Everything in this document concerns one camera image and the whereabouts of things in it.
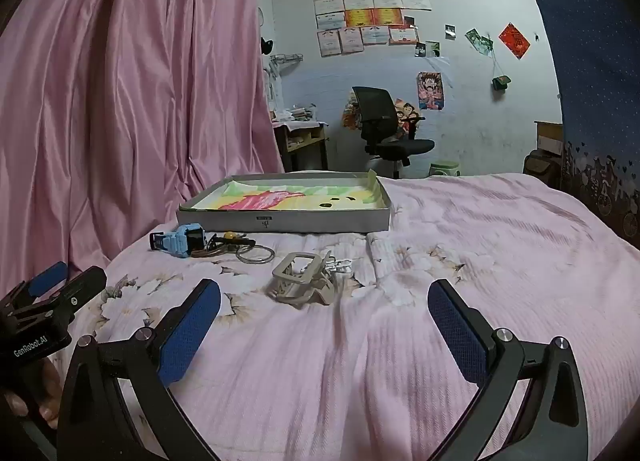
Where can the colourful paper box lining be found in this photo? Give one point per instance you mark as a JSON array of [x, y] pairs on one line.
[[300, 198]]

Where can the blue wrist watch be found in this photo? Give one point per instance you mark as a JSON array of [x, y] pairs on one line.
[[180, 241]]

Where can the person's left hand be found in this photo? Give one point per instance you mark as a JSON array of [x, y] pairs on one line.
[[50, 391]]

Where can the grey cardboard box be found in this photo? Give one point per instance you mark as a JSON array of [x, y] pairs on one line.
[[280, 221]]

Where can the large cartoon poster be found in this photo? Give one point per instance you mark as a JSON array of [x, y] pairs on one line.
[[407, 113]]

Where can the brown bag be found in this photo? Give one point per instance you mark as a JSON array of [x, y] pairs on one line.
[[542, 168]]

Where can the pink floral bedspread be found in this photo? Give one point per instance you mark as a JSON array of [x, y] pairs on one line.
[[450, 241]]

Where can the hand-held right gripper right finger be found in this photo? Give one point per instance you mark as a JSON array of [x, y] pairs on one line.
[[457, 336]]

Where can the group of wall certificates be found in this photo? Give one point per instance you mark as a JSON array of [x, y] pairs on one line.
[[370, 21]]

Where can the clear bangle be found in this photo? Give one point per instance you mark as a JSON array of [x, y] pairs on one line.
[[256, 261]]

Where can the pair of wall photos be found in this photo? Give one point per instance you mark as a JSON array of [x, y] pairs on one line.
[[427, 49]]

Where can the red diamond wall poster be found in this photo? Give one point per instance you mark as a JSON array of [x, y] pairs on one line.
[[515, 41]]

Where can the green plastic stool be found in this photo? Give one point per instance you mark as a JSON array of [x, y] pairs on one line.
[[444, 168]]

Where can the green wall photo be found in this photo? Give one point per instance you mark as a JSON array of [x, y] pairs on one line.
[[479, 41]]

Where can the pink satin curtain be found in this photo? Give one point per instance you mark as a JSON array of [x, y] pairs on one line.
[[125, 91]]

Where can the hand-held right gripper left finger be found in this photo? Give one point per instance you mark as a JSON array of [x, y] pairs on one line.
[[192, 331]]

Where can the white hanging cloth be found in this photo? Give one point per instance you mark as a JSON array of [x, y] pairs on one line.
[[275, 83]]

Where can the black office chair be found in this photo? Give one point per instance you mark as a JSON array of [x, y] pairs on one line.
[[375, 111]]

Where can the black and white wall photo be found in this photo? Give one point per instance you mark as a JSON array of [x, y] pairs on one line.
[[450, 32]]

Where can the black wall object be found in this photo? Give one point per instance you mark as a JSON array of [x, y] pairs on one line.
[[267, 45]]

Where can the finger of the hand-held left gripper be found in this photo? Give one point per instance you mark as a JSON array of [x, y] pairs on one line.
[[47, 277], [75, 293]]

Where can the cartoon wall poster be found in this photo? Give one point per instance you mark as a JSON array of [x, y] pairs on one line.
[[431, 91]]

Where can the wooden desk with shelf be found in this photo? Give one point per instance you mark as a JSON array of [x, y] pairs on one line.
[[300, 141]]

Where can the green hanging pouch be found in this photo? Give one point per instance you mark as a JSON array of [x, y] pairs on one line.
[[501, 82]]

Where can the beige hair claw clip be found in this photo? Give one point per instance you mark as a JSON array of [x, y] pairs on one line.
[[295, 286]]

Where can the pile of papers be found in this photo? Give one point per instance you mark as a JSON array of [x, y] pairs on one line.
[[300, 113]]

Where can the blue dotted hanging cloth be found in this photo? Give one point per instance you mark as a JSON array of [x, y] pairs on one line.
[[595, 66]]

